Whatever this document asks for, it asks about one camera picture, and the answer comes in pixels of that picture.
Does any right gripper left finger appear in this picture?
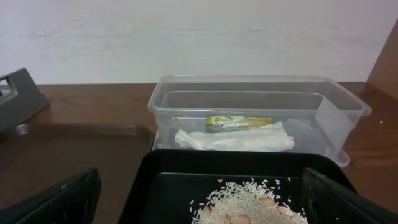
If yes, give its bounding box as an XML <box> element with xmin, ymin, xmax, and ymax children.
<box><xmin>1</xmin><ymin>167</ymin><xmax>101</xmax><ymax>224</ymax></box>

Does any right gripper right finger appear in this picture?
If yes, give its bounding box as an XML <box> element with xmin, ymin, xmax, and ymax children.
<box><xmin>301</xmin><ymin>168</ymin><xmax>397</xmax><ymax>224</ymax></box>

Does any white napkin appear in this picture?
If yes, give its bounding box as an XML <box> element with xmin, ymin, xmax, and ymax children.
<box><xmin>175</xmin><ymin>121</ymin><xmax>294</xmax><ymax>152</ymax></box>

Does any green snack wrapper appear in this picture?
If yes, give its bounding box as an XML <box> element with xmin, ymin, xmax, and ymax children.
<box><xmin>206</xmin><ymin>116</ymin><xmax>275</xmax><ymax>132</ymax></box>

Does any brown serving tray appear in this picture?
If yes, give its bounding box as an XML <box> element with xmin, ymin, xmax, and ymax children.
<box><xmin>1</xmin><ymin>124</ymin><xmax>154</xmax><ymax>223</ymax></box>

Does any pile of white rice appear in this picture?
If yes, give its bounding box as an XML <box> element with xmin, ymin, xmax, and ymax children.
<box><xmin>190</xmin><ymin>177</ymin><xmax>308</xmax><ymax>224</ymax></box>

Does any clear plastic bin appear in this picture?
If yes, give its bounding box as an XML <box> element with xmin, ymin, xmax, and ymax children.
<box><xmin>148</xmin><ymin>75</ymin><xmax>372</xmax><ymax>167</ymax></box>

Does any black plastic tray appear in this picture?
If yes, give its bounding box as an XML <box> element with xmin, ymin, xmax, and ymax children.
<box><xmin>119</xmin><ymin>149</ymin><xmax>354</xmax><ymax>223</ymax></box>

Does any grey plastic dish rack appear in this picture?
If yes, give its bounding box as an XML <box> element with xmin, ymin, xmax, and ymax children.
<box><xmin>1</xmin><ymin>68</ymin><xmax>50</xmax><ymax>131</ymax></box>

